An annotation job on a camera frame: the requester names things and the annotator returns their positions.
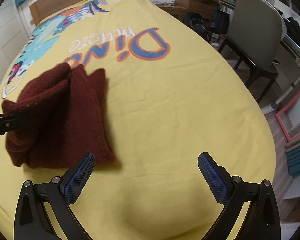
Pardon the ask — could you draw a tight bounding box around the dark red knit sweater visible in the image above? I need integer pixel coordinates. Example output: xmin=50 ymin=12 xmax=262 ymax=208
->
xmin=2 ymin=63 xmax=116 ymax=168

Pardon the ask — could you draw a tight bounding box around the black backpack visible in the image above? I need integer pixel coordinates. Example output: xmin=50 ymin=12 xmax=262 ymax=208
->
xmin=183 ymin=12 xmax=211 ymax=42

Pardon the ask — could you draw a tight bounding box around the white wardrobe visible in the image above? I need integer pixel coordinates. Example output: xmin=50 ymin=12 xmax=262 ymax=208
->
xmin=0 ymin=0 xmax=28 ymax=83

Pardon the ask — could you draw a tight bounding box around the grey upholstered chair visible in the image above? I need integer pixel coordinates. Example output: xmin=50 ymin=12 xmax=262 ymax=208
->
xmin=218 ymin=0 xmax=284 ymax=103

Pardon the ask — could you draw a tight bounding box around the stack of folded teal cloths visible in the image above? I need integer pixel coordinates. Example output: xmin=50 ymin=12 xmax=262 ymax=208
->
xmin=285 ymin=136 xmax=300 ymax=178

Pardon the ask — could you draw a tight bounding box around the pink picture frame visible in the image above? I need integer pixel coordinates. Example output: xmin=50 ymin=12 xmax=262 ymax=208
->
xmin=275 ymin=90 xmax=300 ymax=142

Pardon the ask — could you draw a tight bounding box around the yellow dinosaur print bedspread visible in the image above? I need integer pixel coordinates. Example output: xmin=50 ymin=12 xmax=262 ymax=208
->
xmin=0 ymin=0 xmax=276 ymax=239

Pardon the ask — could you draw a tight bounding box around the dark blue bag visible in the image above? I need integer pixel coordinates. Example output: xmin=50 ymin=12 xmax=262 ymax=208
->
xmin=209 ymin=9 xmax=230 ymax=35

